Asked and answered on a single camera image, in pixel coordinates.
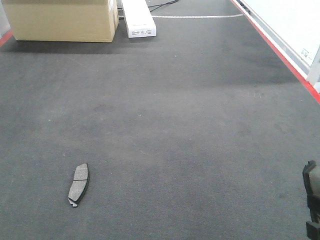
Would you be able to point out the grey brake pad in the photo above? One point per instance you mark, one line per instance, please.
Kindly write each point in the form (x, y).
(311, 180)
(81, 179)

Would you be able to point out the white conveyor side panel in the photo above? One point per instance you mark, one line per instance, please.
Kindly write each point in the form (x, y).
(292, 29)

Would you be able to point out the white long box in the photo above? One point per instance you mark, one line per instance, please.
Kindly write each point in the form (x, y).
(138, 19)

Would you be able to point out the cardboard box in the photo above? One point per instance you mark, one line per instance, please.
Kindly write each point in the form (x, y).
(62, 20)

